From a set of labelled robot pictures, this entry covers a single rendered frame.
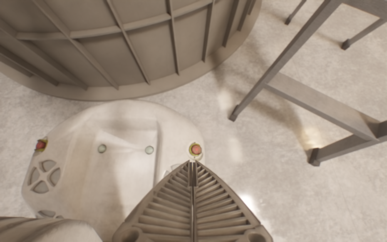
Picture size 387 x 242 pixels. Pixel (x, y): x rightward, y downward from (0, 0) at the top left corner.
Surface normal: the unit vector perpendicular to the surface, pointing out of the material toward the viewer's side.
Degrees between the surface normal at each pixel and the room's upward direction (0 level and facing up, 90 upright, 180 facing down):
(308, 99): 0
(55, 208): 38
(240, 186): 0
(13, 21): 90
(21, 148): 0
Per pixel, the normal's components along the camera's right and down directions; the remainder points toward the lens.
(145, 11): 0.38, 0.88
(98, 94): 0.02, -0.30
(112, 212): 0.01, -0.06
